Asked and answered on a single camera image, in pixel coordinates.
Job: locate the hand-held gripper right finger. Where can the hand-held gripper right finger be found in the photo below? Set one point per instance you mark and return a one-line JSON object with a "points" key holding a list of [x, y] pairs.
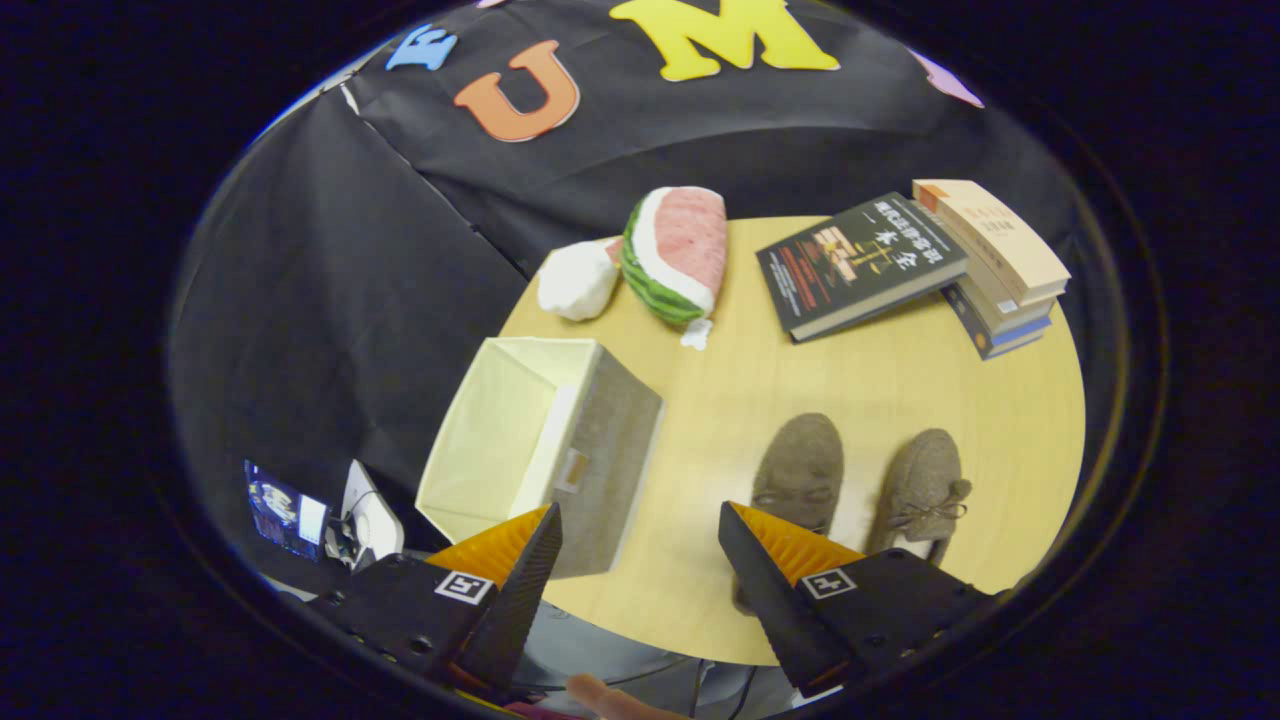
{"points": [[775, 610]]}

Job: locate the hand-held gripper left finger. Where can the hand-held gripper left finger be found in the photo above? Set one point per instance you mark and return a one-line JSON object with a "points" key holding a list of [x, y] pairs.
{"points": [[515, 610]]}

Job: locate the brown fuzzy shoe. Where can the brown fuzzy shoe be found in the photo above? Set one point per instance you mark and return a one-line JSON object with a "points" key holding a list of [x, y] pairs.
{"points": [[800, 465], [920, 475]]}

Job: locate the grey fabric storage box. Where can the grey fabric storage box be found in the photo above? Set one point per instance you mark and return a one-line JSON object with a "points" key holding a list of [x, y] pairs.
{"points": [[610, 440]]}

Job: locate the blue printed box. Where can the blue printed box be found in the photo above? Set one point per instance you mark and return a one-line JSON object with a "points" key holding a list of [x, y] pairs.
{"points": [[280, 510]]}

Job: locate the white plush toy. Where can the white plush toy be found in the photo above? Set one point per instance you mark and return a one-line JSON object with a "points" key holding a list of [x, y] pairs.
{"points": [[578, 280]]}

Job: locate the blue book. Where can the blue book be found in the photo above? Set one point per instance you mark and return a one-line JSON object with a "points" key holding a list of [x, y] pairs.
{"points": [[985, 346]]}

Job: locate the black book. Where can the black book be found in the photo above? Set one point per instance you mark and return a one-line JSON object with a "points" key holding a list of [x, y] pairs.
{"points": [[860, 260]]}

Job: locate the black backdrop cloth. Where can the black backdrop cloth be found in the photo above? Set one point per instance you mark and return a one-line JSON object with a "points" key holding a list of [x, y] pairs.
{"points": [[330, 300]]}

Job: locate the grey white book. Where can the grey white book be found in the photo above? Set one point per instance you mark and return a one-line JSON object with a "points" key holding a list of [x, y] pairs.
{"points": [[1000, 313]]}

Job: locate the watermelon slice plush toy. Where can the watermelon slice plush toy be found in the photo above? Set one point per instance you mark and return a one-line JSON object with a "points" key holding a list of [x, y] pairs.
{"points": [[680, 240]]}

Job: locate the beige book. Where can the beige book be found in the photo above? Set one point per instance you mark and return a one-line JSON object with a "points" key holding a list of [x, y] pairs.
{"points": [[990, 235]]}

